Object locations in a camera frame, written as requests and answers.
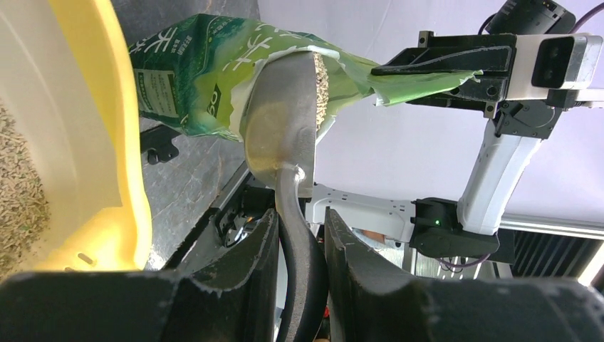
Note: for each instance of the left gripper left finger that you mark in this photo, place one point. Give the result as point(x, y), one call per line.
point(230, 299)

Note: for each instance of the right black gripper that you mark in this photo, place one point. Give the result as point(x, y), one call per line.
point(492, 59)

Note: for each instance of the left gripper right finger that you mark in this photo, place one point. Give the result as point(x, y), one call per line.
point(373, 300)

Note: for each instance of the grey metal scoop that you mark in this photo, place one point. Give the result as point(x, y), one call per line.
point(280, 150)

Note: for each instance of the green litter bag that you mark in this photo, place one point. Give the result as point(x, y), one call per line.
point(197, 75)

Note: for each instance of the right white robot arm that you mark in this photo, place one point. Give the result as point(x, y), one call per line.
point(441, 228)

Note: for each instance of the yellow litter box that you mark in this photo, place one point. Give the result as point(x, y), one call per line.
point(67, 80)

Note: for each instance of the black bag clip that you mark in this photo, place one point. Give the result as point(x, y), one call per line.
point(157, 143)

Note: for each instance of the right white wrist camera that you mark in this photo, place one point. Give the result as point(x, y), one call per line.
point(544, 63)

